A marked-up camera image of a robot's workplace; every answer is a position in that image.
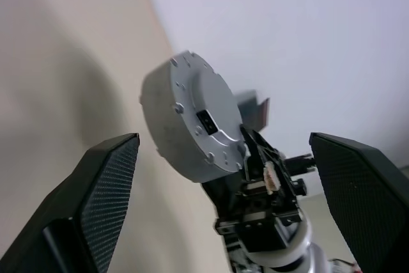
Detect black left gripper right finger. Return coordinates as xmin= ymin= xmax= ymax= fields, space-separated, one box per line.
xmin=309 ymin=131 xmax=409 ymax=273

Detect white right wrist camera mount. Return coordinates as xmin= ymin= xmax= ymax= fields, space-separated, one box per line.
xmin=245 ymin=220 xmax=316 ymax=269

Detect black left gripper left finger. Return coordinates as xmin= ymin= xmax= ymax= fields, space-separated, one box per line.
xmin=0 ymin=132 xmax=141 ymax=273

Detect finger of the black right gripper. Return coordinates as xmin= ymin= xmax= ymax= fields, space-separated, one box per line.
xmin=235 ymin=90 xmax=271 ymax=134
xmin=203 ymin=170 xmax=249 ymax=222

